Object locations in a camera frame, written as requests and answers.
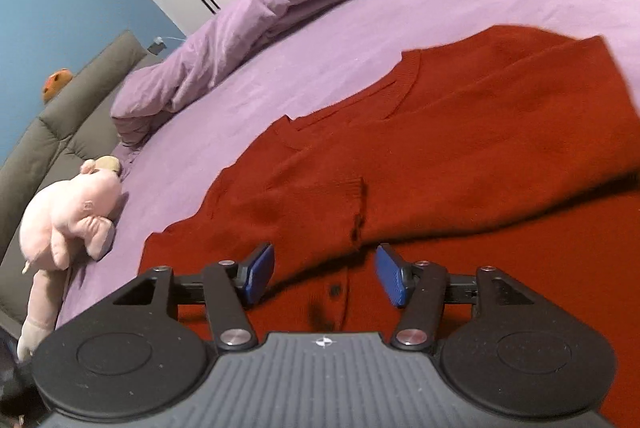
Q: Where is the red knit cardigan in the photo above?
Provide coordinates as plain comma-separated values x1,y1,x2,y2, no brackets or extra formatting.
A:
140,26,639,427

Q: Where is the pink plush pig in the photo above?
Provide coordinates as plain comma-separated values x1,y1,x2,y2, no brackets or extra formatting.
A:
16,156,122,362

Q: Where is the grey padded headboard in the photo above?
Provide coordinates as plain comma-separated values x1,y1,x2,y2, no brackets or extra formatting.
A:
1,30,160,338

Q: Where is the white charger plug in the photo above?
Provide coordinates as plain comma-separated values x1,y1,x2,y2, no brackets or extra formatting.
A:
146,36,186,55

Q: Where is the orange plush toy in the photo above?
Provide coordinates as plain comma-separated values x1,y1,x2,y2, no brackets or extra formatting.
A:
42,68,74,104

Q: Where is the purple bed sheet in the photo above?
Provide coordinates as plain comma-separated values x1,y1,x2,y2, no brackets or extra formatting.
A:
60,0,639,322

